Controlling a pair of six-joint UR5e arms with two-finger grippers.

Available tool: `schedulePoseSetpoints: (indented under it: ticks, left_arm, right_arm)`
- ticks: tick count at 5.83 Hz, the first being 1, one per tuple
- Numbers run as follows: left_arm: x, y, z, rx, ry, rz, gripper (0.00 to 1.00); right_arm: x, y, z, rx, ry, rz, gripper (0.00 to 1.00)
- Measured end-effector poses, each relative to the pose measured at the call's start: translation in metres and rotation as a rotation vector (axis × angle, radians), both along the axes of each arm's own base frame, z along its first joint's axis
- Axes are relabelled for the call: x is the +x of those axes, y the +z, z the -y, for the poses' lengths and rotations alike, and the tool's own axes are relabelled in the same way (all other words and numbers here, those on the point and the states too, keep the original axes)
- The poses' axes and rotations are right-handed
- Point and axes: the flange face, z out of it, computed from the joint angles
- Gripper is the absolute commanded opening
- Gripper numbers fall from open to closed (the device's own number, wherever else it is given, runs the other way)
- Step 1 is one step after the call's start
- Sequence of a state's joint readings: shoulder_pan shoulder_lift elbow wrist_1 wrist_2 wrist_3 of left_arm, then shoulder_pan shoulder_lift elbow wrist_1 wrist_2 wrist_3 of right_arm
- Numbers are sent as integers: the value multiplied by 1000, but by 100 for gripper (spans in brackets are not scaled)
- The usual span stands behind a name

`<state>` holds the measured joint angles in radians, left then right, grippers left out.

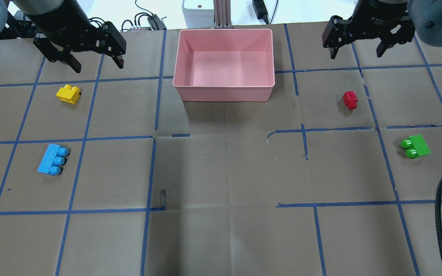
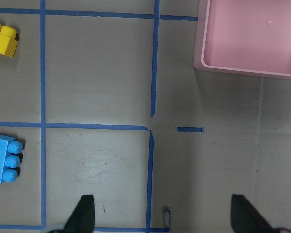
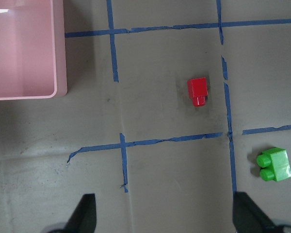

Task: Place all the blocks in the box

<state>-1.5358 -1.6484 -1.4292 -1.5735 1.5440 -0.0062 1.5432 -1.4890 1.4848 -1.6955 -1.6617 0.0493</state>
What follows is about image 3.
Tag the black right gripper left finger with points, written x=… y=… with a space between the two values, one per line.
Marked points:
x=83 y=219

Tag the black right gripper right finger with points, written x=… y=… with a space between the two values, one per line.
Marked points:
x=247 y=217

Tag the green toy block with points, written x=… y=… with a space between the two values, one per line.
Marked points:
x=274 y=165

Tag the pink plastic box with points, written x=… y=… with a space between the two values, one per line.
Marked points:
x=32 y=49

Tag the red toy block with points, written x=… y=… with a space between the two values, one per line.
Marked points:
x=198 y=91

